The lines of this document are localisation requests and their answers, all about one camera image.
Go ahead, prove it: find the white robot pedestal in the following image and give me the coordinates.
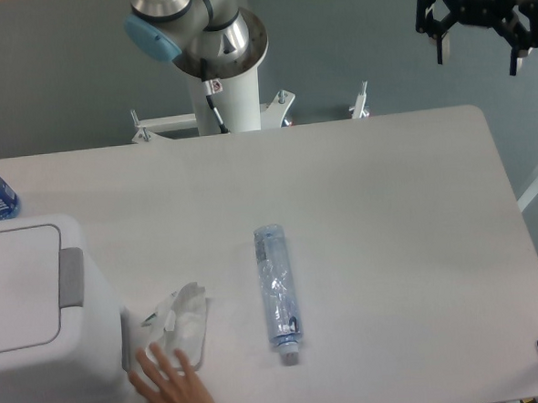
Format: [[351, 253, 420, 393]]
[[130, 67, 295, 144]]

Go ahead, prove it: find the white frame bracket right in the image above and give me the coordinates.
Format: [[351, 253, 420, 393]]
[[349, 80, 370, 119]]

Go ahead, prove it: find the grey trash can push button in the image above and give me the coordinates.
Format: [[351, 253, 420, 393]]
[[58, 247, 85, 308]]

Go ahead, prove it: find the white trash can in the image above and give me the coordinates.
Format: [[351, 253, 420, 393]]
[[0, 214, 129, 403]]

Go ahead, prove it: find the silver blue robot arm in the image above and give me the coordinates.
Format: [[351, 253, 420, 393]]
[[124, 0, 538, 81]]

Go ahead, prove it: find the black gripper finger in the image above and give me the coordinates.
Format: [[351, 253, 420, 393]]
[[415, 0, 461, 65], [495, 0, 538, 76]]

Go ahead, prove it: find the bare human hand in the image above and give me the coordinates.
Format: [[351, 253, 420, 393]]
[[128, 343, 215, 403]]

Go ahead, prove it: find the white wrapper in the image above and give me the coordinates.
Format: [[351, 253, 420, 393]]
[[141, 282, 208, 369]]

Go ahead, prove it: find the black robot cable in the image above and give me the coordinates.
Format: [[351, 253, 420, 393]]
[[197, 57, 230, 136]]

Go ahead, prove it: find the empty clear plastic bottle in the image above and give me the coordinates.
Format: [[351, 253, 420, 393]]
[[253, 224, 304, 366]]

